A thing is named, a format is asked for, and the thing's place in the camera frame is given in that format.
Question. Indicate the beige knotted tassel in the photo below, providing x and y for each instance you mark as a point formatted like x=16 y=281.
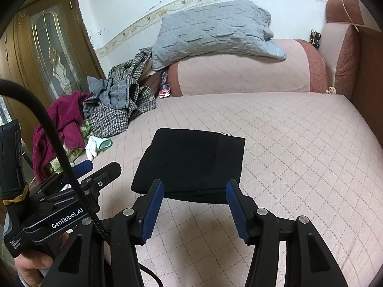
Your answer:
x=330 y=90

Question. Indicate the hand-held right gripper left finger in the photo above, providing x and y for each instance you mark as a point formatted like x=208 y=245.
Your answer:
x=152 y=212

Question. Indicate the pink rust headboard cushion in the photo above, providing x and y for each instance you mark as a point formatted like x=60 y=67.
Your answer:
x=347 y=62

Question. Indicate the small black gold ornament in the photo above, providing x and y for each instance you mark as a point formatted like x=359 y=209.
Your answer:
x=314 y=39

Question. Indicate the brown wooden headboard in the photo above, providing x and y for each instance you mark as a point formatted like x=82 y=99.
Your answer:
x=371 y=80

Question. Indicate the pink quilted bed cover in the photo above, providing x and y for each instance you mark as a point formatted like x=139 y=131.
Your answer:
x=299 y=143

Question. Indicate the houndstooth coat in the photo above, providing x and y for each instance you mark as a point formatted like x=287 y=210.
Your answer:
x=107 y=122

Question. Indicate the grey garment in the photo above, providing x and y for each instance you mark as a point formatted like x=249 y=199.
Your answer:
x=119 y=95

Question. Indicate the grey quilted pillow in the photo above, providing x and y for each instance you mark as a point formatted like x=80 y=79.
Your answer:
x=209 y=30

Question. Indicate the pink bolster cushion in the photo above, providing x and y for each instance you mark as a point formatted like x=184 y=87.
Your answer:
x=239 y=71

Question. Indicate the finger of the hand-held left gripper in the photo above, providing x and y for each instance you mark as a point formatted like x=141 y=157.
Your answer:
x=82 y=167
x=104 y=172

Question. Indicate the green patterned cloth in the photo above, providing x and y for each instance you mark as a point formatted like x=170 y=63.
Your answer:
x=75 y=153

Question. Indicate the magenta garment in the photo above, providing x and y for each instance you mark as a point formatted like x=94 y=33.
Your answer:
x=68 y=110

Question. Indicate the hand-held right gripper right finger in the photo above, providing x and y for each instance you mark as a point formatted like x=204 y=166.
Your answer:
x=236 y=212

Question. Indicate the rust beige headboard cushion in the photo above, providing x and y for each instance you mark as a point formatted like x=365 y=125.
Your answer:
x=338 y=9

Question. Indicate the white glove green cuff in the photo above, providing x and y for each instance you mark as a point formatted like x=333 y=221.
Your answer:
x=92 y=146

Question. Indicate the colourful snack packet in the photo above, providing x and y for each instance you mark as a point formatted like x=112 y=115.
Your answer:
x=164 y=91

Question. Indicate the wooden door with glass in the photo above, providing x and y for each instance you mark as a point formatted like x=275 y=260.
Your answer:
x=48 y=50

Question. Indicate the black pants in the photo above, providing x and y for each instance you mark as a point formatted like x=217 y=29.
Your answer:
x=188 y=161

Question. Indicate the person's left hand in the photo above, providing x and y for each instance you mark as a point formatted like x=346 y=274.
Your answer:
x=33 y=263

